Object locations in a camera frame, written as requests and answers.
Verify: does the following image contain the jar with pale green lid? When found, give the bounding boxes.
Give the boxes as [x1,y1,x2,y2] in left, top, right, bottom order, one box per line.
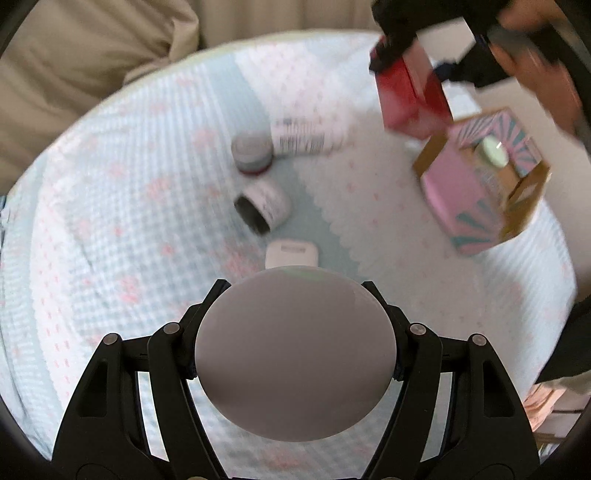
[475,136,509,168]

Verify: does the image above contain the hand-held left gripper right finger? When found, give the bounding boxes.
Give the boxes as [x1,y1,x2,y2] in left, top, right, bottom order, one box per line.
[362,280,541,480]

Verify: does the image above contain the round white jar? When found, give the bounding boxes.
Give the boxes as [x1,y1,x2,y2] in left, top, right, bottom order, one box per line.
[194,265,398,439]

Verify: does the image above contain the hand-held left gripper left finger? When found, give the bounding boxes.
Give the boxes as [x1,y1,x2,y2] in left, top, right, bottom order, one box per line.
[53,279,232,480]

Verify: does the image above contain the white jar with black lid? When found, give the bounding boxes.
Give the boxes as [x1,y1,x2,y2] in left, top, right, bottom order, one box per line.
[233,178,292,239]

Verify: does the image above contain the small white case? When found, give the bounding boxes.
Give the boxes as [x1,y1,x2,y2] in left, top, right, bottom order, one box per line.
[265,239,320,269]

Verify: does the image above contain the beige cushion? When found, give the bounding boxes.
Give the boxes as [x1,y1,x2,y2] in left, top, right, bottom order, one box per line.
[0,0,201,197]

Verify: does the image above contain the white labelled bottle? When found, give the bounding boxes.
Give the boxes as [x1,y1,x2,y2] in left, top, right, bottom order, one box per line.
[270,117,345,156]

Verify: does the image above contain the dark red jar grey lid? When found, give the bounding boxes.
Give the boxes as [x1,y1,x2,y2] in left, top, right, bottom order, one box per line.
[230,131,274,177]

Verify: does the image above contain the red box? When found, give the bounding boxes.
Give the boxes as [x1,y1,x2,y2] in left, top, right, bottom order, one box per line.
[369,34,455,140]

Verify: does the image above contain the dark cloth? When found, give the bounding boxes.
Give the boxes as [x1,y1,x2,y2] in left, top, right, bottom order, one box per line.
[534,294,591,385]

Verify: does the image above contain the pink cardboard box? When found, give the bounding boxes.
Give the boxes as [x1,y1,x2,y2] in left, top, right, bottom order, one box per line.
[413,106,553,257]

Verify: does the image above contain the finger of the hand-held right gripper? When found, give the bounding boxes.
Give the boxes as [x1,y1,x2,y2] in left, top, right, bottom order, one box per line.
[454,28,519,89]
[372,0,468,55]

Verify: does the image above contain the pale blue printed blanket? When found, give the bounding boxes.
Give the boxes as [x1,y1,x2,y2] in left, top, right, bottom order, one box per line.
[0,30,579,480]

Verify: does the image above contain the person's right hand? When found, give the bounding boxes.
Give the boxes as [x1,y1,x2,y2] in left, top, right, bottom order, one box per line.
[498,4,585,137]

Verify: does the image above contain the pink striped cloth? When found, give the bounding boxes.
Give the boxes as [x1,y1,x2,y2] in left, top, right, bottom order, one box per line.
[523,382,571,435]

